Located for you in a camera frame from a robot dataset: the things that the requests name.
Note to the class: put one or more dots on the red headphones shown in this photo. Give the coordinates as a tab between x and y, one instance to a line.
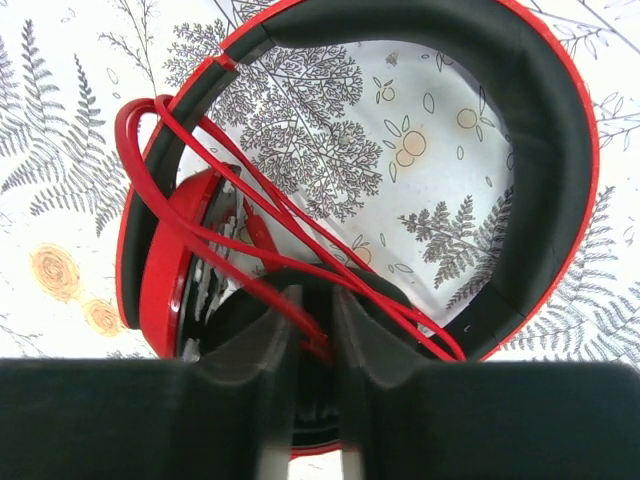
535	85

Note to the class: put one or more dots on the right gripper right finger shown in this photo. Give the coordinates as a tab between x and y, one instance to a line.
402	416

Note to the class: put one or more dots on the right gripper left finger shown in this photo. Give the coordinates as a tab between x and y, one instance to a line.
229	415

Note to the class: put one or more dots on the floral tablecloth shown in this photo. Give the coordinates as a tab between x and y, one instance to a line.
391	145

